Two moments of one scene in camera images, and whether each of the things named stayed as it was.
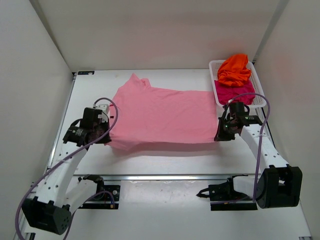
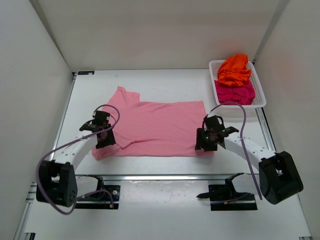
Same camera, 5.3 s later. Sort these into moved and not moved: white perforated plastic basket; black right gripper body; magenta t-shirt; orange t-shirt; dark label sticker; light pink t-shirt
Moved: black right gripper body; light pink t-shirt
Not moved: dark label sticker; magenta t-shirt; white perforated plastic basket; orange t-shirt
